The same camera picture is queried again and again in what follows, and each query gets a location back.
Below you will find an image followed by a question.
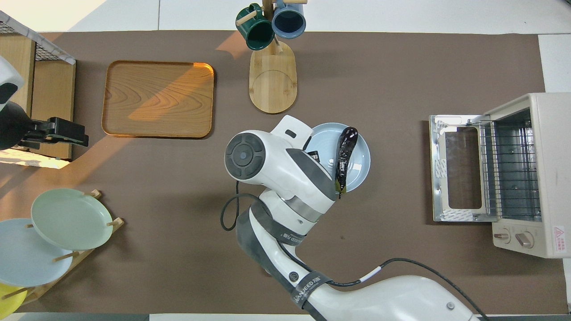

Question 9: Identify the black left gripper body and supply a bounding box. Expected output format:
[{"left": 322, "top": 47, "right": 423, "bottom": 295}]
[{"left": 21, "top": 117, "right": 89, "bottom": 149}]

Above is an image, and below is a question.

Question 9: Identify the dark purple eggplant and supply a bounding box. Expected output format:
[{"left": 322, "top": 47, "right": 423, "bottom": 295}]
[{"left": 333, "top": 126, "right": 359, "bottom": 200}]

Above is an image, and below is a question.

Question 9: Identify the light blue round plate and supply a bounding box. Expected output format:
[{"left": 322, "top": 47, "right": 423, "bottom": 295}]
[{"left": 305, "top": 122, "right": 372, "bottom": 193}]

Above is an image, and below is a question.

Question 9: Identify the beige toaster oven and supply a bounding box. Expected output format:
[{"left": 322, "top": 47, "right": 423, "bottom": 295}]
[{"left": 429, "top": 92, "right": 571, "bottom": 259}]

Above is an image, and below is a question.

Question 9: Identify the wooden mug tree stand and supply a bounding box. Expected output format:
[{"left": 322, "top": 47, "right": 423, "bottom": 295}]
[{"left": 236, "top": 0, "right": 308, "bottom": 115}]

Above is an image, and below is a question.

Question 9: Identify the pale green plate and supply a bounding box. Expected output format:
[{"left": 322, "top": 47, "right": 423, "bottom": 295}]
[{"left": 31, "top": 188, "right": 114, "bottom": 251}]

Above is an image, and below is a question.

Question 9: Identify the rectangular wooden tray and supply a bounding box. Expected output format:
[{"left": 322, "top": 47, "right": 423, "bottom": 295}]
[{"left": 101, "top": 61, "right": 215, "bottom": 139}]

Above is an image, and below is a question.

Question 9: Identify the wooden dish rack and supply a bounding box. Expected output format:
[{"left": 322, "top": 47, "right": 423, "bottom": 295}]
[{"left": 18, "top": 189, "right": 125, "bottom": 305}]

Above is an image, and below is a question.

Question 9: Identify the pale blue racked plate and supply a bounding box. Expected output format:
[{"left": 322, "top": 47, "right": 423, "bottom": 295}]
[{"left": 0, "top": 218, "right": 74, "bottom": 288}]

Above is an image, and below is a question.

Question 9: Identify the blue grey mug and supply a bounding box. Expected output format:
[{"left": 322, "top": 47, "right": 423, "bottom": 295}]
[{"left": 271, "top": 0, "right": 307, "bottom": 40}]

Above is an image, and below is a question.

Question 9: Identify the dark green mug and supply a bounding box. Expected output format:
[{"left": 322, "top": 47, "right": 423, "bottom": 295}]
[{"left": 236, "top": 4, "right": 276, "bottom": 51}]

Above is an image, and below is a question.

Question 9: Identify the brown table mat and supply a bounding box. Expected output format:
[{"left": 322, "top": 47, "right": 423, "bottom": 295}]
[{"left": 0, "top": 30, "right": 567, "bottom": 315}]

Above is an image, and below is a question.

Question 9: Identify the yellow plate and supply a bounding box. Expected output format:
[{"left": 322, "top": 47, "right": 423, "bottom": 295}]
[{"left": 0, "top": 283, "right": 28, "bottom": 315}]

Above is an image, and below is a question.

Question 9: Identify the wooden shelf with wire top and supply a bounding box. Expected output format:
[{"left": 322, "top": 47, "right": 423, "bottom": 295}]
[{"left": 0, "top": 11, "right": 77, "bottom": 169}]

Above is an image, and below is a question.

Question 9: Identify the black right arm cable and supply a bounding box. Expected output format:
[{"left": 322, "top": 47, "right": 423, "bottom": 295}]
[{"left": 220, "top": 180, "right": 492, "bottom": 321}]

